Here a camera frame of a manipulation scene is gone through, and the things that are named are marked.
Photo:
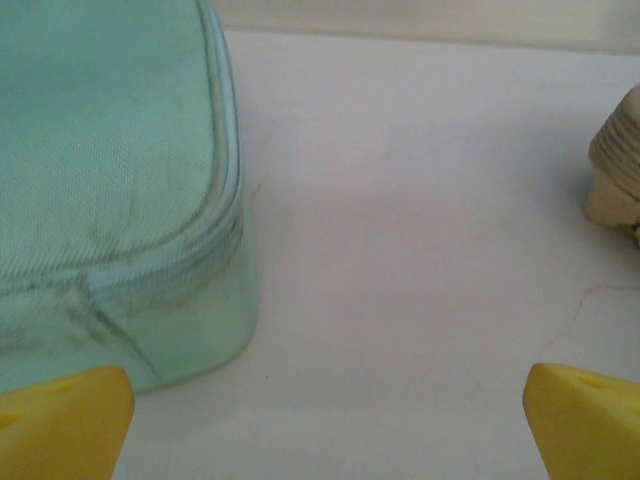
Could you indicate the mint green fabric lunch bag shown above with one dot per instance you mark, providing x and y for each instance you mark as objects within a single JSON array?
[{"x": 100, "y": 175}]

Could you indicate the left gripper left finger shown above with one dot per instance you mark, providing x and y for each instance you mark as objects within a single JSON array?
[{"x": 60, "y": 430}]

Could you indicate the cardboard cup carrier stack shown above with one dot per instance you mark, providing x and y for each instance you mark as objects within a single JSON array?
[{"x": 617, "y": 160}]

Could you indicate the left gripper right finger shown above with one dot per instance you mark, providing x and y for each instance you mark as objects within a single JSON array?
[{"x": 590, "y": 430}]

